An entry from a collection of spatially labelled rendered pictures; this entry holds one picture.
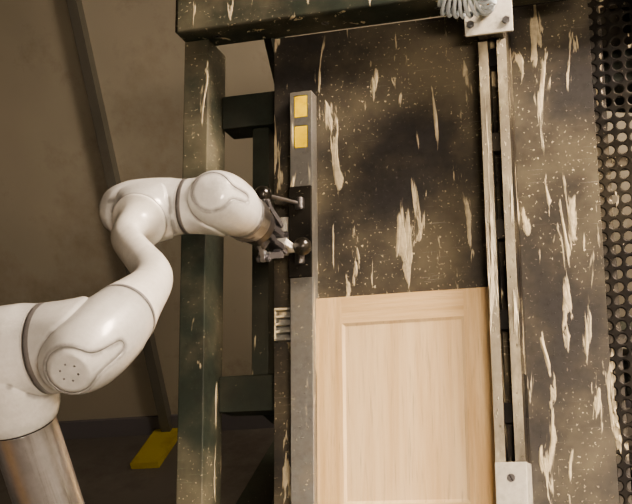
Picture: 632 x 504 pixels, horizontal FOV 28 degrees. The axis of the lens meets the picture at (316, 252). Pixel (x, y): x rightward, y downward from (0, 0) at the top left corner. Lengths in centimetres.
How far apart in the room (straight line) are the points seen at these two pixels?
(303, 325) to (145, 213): 56
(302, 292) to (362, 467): 39
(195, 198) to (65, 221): 304
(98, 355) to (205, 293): 102
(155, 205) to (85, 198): 292
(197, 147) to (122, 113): 219
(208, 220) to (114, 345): 52
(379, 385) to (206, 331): 40
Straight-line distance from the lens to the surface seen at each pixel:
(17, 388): 181
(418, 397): 258
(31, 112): 514
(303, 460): 260
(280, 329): 269
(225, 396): 275
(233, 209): 219
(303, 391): 262
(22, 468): 189
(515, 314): 251
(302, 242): 254
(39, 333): 176
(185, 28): 287
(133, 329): 177
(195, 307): 272
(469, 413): 255
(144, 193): 225
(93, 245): 520
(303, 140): 274
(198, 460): 267
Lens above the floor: 217
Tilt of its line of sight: 17 degrees down
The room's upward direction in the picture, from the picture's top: 10 degrees counter-clockwise
